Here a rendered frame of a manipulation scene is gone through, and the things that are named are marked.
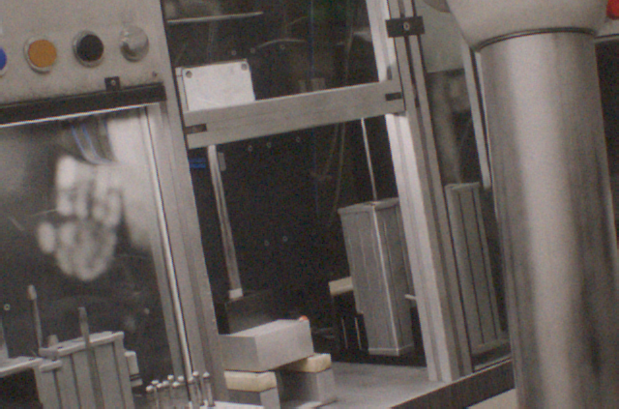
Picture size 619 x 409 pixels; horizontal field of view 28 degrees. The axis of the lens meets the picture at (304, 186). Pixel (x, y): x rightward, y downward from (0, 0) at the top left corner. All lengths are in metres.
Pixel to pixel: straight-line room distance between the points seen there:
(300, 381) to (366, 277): 0.25
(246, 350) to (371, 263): 0.30
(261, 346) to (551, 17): 0.76
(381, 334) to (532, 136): 0.91
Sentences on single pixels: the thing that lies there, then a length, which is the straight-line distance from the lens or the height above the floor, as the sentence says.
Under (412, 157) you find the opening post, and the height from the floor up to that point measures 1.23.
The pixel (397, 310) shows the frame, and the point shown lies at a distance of 1.93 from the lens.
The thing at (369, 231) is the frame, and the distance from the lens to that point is 1.92.
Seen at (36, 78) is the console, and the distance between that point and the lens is 1.39.
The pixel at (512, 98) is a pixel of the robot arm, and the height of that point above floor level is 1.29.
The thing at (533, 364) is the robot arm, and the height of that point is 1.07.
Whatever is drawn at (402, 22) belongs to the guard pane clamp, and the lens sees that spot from 1.74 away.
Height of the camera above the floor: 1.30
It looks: 3 degrees down
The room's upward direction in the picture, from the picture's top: 10 degrees counter-clockwise
